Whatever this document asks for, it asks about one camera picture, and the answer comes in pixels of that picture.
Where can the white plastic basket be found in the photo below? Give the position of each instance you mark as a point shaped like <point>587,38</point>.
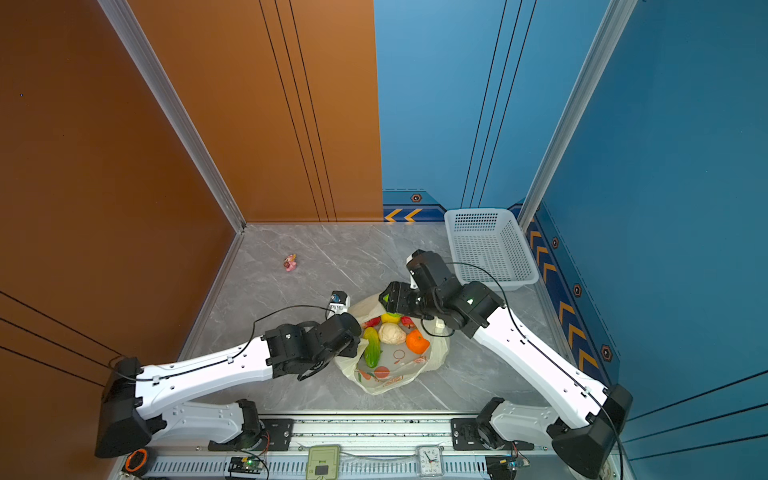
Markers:
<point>488,246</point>

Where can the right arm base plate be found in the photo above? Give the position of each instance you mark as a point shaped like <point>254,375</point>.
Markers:
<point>466,436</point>

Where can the red strawberry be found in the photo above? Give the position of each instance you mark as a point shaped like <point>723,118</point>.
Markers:
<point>372,323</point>

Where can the green square device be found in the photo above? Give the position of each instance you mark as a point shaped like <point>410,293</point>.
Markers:
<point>323,462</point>

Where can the green cucumber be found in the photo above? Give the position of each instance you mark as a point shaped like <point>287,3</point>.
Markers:
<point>372,351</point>

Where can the orange tangerine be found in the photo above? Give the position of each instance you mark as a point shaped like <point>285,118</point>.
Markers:
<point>416,342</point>

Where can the small white clock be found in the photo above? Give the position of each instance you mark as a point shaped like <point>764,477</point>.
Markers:
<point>430,461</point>

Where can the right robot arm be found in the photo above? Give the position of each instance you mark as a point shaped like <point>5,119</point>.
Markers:
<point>585,417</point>

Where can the cream bumpy fruit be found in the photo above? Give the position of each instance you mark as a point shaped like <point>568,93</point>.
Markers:
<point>392,334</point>

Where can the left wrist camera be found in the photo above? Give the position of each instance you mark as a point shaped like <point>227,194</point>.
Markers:
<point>339,302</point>

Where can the circuit board right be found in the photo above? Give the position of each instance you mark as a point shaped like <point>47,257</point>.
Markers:
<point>505,467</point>

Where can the aluminium front rail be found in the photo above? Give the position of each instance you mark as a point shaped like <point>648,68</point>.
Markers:
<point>372,447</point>

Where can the yellow bumpy fruit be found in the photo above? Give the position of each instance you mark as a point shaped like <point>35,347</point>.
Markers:
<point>390,318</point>

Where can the orange black tape measure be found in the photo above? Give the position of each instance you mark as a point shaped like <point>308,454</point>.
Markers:
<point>138,462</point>

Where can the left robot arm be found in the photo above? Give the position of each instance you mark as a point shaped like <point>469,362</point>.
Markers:
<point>136,396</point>

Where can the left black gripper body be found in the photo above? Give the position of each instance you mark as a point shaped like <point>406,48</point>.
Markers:
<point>352,350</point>

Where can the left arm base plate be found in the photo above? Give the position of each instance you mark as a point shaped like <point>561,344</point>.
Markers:
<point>271,434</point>

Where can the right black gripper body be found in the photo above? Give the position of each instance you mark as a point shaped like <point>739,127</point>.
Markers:
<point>410,301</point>

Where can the green circuit board left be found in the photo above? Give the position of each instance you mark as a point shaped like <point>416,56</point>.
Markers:
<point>247,467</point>

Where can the small pink toy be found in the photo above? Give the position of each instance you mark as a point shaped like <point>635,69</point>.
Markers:
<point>290,263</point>

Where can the yellow translucent plastic bag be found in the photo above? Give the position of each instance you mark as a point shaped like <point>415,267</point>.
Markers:
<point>398,366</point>

